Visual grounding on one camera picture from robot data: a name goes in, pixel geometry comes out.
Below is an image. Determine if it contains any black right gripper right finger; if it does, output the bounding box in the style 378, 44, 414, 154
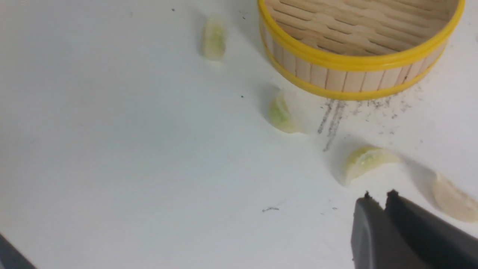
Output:
385, 190, 478, 269

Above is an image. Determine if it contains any bamboo steamer tray yellow rim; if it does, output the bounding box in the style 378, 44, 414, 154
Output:
257, 0, 465, 101

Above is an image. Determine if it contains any pale beige dumpling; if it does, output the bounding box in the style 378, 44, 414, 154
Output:
432, 173, 478, 223

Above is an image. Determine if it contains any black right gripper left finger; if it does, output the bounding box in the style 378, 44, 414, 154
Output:
351, 191, 430, 269

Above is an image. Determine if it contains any green dumpling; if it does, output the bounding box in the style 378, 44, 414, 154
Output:
201, 14, 227, 61
343, 146, 401, 186
268, 90, 301, 133

